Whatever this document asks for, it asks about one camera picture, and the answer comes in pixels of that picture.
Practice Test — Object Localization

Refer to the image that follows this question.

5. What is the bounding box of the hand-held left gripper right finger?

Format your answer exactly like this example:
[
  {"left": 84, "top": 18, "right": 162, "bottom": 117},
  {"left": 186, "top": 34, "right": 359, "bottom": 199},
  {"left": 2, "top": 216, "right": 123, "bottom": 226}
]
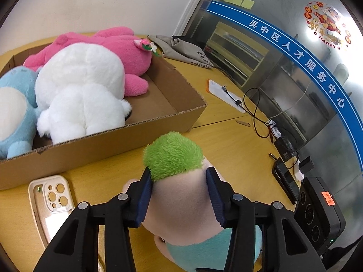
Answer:
[{"left": 206, "top": 167, "right": 326, "bottom": 272}]

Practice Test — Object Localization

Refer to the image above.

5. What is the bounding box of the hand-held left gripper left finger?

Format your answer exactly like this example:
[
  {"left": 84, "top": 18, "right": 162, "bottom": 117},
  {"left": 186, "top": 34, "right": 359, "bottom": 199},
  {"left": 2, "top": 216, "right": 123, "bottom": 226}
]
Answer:
[{"left": 32, "top": 167, "right": 154, "bottom": 272}]

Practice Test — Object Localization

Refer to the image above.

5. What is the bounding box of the green haired plush doll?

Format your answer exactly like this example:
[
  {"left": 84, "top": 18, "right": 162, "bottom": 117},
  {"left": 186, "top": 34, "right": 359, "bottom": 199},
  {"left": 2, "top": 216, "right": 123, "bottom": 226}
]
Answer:
[{"left": 122, "top": 132, "right": 263, "bottom": 272}]

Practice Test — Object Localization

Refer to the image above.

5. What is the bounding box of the brown cardboard box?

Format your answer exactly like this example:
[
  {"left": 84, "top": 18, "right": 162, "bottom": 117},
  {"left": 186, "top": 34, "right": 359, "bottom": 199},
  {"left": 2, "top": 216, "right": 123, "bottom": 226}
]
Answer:
[{"left": 0, "top": 35, "right": 207, "bottom": 191}]

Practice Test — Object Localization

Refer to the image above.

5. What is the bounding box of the white plush toy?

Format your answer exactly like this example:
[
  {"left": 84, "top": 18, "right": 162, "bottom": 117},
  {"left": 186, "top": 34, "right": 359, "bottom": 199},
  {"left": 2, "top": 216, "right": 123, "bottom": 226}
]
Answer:
[{"left": 34, "top": 42, "right": 133, "bottom": 145}]

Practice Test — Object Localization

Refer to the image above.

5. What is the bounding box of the pink plush toy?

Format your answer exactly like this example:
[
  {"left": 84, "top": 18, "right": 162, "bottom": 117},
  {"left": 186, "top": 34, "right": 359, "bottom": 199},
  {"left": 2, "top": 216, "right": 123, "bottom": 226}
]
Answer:
[{"left": 23, "top": 26, "right": 161, "bottom": 97}]

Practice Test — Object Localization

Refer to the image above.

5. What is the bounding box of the light blue plush toy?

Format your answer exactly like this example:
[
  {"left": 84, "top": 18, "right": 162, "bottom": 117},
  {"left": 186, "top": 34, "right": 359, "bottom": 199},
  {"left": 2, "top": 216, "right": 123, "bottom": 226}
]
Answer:
[{"left": 0, "top": 66, "right": 42, "bottom": 160}]

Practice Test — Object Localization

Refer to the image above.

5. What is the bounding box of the black smartphone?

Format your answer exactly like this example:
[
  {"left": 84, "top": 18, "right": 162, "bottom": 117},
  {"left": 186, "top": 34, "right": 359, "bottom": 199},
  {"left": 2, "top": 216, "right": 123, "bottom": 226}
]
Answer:
[{"left": 272, "top": 159, "right": 299, "bottom": 204}]

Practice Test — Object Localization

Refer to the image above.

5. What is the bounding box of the white charger plug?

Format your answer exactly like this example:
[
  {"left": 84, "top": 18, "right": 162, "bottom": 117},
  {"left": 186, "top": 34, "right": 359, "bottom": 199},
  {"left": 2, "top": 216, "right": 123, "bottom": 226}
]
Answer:
[{"left": 268, "top": 119, "right": 282, "bottom": 137}]

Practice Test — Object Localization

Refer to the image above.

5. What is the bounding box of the beige phone case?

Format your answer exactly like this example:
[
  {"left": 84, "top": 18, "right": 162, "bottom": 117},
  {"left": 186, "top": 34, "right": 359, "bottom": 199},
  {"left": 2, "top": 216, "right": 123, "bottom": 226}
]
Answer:
[{"left": 28, "top": 175, "right": 105, "bottom": 272}]

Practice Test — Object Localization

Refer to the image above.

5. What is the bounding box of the black box device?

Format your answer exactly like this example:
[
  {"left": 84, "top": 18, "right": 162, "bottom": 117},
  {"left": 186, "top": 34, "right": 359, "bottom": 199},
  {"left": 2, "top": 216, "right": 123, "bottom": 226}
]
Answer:
[{"left": 293, "top": 176, "right": 346, "bottom": 257}]

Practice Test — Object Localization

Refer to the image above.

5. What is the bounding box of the white paper card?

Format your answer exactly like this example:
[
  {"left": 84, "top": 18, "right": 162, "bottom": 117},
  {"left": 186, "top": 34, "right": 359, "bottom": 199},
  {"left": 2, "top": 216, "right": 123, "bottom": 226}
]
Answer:
[{"left": 208, "top": 79, "right": 246, "bottom": 114}]

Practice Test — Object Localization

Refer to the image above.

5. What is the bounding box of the orange sticker label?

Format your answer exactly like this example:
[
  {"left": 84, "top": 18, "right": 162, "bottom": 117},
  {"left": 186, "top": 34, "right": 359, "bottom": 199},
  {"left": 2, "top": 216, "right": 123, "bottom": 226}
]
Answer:
[{"left": 321, "top": 191, "right": 335, "bottom": 206}]

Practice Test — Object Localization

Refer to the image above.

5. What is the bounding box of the grey cloth bag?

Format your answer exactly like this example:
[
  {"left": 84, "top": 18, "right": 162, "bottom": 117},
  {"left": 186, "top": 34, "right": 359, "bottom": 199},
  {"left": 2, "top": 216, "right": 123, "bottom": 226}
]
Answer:
[{"left": 147, "top": 34, "right": 219, "bottom": 69}]

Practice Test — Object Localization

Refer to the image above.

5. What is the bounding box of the yellow shelf behind glass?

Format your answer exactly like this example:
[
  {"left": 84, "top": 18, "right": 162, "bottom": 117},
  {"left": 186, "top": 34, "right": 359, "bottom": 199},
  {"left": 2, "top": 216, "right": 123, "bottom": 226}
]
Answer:
[{"left": 204, "top": 21, "right": 268, "bottom": 87}]

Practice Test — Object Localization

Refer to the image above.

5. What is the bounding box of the blue banner stripe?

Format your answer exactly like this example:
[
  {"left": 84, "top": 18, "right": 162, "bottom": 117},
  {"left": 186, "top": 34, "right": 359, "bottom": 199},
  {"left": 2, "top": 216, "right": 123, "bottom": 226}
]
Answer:
[{"left": 206, "top": 0, "right": 363, "bottom": 173}]

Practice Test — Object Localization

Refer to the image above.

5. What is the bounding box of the round colourful window decal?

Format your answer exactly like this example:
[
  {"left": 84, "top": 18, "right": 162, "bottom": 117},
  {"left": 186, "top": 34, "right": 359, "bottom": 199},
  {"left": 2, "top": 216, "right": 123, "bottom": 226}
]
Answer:
[{"left": 304, "top": 1, "right": 352, "bottom": 51}]

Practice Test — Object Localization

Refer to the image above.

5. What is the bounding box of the black cable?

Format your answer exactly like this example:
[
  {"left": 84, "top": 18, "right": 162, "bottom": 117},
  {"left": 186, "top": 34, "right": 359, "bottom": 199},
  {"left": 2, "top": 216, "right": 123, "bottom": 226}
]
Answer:
[{"left": 221, "top": 84, "right": 301, "bottom": 151}]

